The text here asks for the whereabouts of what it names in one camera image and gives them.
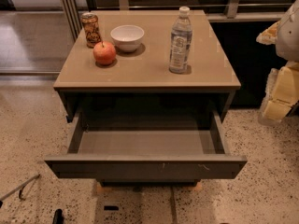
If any orange soda can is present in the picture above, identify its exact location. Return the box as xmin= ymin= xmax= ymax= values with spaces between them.
xmin=81 ymin=12 xmax=102 ymax=48

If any black object at floor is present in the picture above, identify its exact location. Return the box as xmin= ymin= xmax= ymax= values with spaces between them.
xmin=52 ymin=209 xmax=64 ymax=224

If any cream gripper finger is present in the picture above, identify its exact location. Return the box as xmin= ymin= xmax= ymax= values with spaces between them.
xmin=262 ymin=62 xmax=299 ymax=121
xmin=256 ymin=21 xmax=280 ymax=45

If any clear plastic water bottle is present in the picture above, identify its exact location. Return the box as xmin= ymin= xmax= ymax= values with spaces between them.
xmin=169 ymin=7 xmax=192 ymax=74

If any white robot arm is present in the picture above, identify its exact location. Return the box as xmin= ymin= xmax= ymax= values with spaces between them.
xmin=256 ymin=0 xmax=299 ymax=124

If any grey metal rod on floor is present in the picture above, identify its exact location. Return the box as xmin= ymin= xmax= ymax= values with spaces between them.
xmin=0 ymin=174 xmax=40 ymax=206

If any white ceramic bowl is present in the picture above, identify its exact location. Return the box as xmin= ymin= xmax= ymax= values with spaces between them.
xmin=110 ymin=25 xmax=145 ymax=52

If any red apple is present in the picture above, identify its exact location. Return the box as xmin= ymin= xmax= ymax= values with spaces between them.
xmin=93 ymin=41 xmax=116 ymax=65

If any grey drawer cabinet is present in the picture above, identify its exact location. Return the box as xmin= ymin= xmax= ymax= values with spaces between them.
xmin=52 ymin=9 xmax=242 ymax=188

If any open grey top drawer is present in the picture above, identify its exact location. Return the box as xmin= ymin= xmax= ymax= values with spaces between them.
xmin=45 ymin=108 xmax=247 ymax=184

